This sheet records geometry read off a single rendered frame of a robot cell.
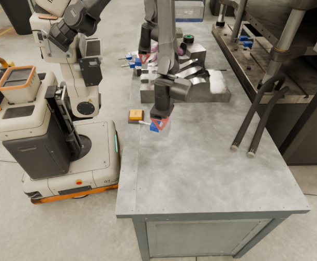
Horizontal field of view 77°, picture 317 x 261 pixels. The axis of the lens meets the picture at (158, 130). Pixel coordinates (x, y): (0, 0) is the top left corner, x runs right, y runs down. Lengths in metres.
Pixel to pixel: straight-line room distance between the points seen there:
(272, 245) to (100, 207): 1.24
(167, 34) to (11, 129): 0.92
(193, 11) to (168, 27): 3.92
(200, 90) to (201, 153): 0.38
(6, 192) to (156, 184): 1.51
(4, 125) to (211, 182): 1.04
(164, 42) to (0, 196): 1.79
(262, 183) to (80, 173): 1.16
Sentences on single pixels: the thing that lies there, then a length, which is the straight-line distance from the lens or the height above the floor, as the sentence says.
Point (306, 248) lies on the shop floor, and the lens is 1.84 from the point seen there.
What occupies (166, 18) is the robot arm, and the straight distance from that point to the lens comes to 0.74.
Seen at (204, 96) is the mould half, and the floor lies 0.85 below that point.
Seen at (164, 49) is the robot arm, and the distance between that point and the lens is 0.69.
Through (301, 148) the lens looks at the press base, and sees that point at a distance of 1.96.
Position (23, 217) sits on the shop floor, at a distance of 1.90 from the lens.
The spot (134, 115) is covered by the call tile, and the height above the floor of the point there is 0.84.
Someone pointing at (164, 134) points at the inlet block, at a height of 0.92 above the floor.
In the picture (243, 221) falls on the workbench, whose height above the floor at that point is 0.62.
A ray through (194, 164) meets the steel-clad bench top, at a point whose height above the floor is 0.80.
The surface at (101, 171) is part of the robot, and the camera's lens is 1.52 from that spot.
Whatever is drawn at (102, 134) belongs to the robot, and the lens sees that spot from 1.75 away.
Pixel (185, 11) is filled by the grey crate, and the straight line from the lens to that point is 4.62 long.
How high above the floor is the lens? 1.50
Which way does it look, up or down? 45 degrees down
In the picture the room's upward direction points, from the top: straight up
